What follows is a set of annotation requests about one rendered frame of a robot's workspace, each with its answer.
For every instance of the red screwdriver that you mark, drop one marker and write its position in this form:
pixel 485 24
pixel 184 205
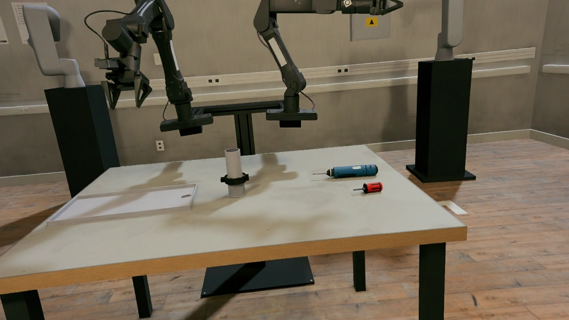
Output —
pixel 372 187

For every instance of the white hollow tube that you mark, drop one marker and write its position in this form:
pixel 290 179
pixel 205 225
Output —
pixel 233 163

